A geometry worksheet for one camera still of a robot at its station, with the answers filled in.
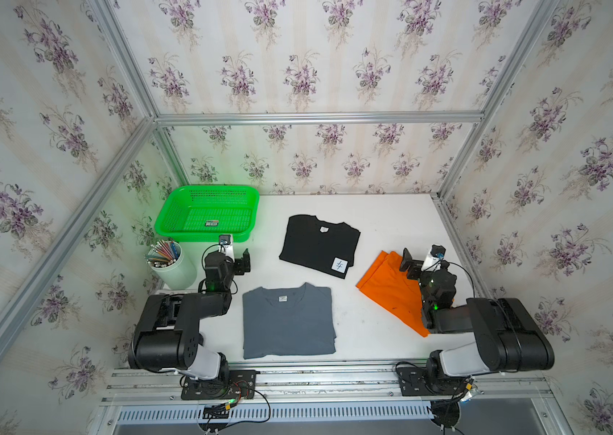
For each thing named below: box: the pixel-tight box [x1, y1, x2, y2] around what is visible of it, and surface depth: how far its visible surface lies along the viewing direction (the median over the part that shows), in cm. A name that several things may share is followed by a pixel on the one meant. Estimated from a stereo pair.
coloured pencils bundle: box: [143, 239, 181, 268], surface depth 88 cm
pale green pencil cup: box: [146, 241, 197, 290], surface depth 84 cm
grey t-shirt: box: [242, 282, 337, 360], surface depth 86 cm
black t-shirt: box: [279, 214, 361, 280], surface depth 106 cm
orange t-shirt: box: [355, 250, 430, 338], surface depth 93 cm
